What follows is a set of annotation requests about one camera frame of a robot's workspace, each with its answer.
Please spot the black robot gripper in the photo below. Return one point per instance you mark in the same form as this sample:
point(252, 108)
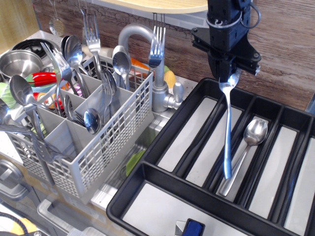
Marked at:
point(228, 48)

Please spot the big steel spoon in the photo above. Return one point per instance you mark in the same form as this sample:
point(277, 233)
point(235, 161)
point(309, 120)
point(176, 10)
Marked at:
point(226, 87)

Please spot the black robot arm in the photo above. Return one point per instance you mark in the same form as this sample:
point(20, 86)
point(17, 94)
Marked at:
point(228, 11)

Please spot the steel spoon in tray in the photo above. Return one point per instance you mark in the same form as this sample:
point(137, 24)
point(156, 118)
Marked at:
point(254, 134)

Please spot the steel spoon back compartment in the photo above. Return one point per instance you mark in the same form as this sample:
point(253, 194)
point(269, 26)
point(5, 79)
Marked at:
point(122, 65)

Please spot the black cutlery tray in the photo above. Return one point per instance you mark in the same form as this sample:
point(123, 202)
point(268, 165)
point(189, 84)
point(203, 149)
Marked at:
point(180, 176)

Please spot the small spoon front compartment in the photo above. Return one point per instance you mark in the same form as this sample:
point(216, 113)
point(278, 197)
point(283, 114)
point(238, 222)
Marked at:
point(92, 121)

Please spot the large steel spoon upright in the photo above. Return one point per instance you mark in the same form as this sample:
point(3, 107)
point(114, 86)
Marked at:
point(74, 55)

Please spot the grey plastic cutlery basket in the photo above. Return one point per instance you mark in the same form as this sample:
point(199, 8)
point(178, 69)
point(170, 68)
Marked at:
point(93, 157)

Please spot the steel spoon left side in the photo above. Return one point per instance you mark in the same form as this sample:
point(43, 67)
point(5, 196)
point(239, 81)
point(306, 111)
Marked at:
point(22, 92)

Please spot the yellow toy corn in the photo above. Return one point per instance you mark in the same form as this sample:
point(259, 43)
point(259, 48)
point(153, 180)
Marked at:
point(169, 77)

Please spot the steel fork by faucet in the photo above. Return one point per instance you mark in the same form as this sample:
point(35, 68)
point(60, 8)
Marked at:
point(158, 41)

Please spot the silver faucet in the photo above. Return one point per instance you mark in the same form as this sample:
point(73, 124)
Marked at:
point(162, 99)

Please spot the light wooden shelf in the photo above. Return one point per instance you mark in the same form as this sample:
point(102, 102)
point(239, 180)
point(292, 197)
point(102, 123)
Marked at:
point(163, 6)

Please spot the green sponge in sink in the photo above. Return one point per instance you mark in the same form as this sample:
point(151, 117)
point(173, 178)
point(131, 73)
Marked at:
point(133, 161)

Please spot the tall steel fork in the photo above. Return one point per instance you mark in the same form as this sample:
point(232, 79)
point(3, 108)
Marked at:
point(93, 41)

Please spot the steel fork middle left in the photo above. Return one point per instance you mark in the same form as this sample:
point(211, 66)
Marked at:
point(61, 68)

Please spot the hanging slotted ladle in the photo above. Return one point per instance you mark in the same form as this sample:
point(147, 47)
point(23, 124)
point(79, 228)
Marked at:
point(56, 26)

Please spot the red toy pepper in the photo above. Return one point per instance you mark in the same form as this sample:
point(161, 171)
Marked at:
point(41, 79)

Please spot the black stove burner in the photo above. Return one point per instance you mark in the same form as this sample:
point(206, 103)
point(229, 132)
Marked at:
point(34, 45)

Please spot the fork lying front left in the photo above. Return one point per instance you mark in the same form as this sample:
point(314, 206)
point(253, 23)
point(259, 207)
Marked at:
point(44, 152)

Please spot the steel pot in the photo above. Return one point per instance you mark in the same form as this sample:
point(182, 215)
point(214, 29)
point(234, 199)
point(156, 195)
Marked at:
point(19, 62)

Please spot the green toy cabbage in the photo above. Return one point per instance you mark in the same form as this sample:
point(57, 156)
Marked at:
point(6, 96)

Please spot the blue handled tool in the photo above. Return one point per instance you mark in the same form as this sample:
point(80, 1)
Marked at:
point(189, 228)

